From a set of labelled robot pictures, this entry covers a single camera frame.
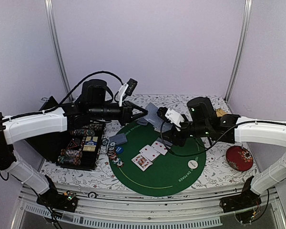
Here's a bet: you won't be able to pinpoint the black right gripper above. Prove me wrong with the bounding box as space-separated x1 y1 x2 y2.
159 114 210 147

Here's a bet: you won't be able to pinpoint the face-up three of diamonds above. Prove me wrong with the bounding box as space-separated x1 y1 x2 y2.
151 141 167 155

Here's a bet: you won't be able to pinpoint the blue playing card deck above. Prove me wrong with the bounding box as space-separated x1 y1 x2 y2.
144 112 173 133

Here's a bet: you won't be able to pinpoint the face-up two of diamonds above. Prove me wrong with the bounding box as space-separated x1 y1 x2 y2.
139 145 160 162

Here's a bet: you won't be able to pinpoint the white dealer button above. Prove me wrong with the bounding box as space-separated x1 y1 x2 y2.
188 160 198 169

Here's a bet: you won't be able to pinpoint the dealt blue card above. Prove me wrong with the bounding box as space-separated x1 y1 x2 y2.
145 103 158 116
137 118 148 126
109 133 128 145

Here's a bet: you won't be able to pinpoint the face-up king card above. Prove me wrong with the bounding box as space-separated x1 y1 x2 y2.
132 154 153 171

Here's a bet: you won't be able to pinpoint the blue small blind button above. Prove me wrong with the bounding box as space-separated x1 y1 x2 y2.
115 146 124 154

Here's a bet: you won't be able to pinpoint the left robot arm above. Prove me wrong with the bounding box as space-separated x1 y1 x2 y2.
0 79 147 207

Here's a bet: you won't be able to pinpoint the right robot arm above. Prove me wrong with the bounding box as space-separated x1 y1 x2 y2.
157 97 286 208

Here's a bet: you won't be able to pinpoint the boxed texas holdem cards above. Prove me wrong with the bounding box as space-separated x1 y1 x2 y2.
82 136 99 152

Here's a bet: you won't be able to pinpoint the round green poker mat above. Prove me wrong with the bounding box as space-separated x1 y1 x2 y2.
110 122 206 197

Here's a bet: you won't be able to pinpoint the far chip row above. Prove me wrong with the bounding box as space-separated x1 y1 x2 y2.
69 124 103 136

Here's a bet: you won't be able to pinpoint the chip row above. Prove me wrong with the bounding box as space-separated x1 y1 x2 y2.
57 156 81 166
61 149 82 158
69 124 103 136

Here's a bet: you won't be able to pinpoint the floral white tablecloth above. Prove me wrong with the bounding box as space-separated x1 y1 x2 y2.
41 95 259 191

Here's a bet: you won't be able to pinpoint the red floral round pouch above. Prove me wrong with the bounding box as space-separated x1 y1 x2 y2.
225 146 254 172

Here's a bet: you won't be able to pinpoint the black poker chip case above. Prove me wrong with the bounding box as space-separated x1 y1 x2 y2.
25 95 107 171

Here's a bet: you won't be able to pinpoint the upper near chip row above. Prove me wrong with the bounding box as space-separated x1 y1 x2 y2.
61 149 82 158

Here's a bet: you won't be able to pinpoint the lower near chip row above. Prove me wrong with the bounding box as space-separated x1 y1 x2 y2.
57 156 81 166

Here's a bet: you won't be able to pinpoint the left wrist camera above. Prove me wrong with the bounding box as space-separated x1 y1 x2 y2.
117 78 138 107

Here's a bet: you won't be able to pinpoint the front aluminium rail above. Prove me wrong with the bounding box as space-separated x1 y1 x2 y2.
13 183 286 229

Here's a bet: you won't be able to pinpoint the fallen chip on rail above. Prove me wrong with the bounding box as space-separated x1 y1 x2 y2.
88 192 97 198

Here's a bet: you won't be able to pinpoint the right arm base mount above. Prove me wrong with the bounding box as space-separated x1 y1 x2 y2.
219 176 262 224

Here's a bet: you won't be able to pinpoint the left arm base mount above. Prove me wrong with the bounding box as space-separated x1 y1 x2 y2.
36 176 78 213

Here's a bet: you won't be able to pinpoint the left aluminium frame post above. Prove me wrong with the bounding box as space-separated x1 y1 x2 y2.
44 0 71 94

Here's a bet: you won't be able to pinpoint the aluminium frame post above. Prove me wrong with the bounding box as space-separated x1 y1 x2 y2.
44 0 71 94
224 0 253 103

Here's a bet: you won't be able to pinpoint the right aluminium frame post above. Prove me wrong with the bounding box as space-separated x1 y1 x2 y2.
224 0 253 103

